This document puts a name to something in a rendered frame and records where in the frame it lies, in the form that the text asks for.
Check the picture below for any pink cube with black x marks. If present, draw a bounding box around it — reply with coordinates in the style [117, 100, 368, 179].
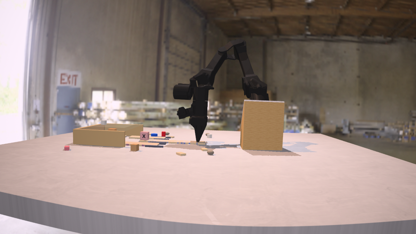
[140, 131, 149, 140]

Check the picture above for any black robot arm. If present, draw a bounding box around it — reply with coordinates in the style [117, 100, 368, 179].
[173, 39, 269, 119]

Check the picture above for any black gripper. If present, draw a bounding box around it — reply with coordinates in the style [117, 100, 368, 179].
[189, 100, 208, 142]

